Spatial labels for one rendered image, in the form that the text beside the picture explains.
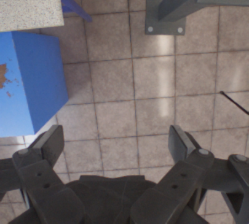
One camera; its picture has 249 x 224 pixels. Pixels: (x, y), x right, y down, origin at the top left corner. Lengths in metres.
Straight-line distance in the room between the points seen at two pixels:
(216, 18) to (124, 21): 0.69
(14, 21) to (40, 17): 0.10
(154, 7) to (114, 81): 0.61
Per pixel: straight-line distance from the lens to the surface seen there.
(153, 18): 1.42
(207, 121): 1.70
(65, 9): 1.03
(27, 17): 0.74
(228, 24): 1.63
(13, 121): 1.03
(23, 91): 0.95
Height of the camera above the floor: 1.41
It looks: 74 degrees down
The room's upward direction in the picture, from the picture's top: 177 degrees clockwise
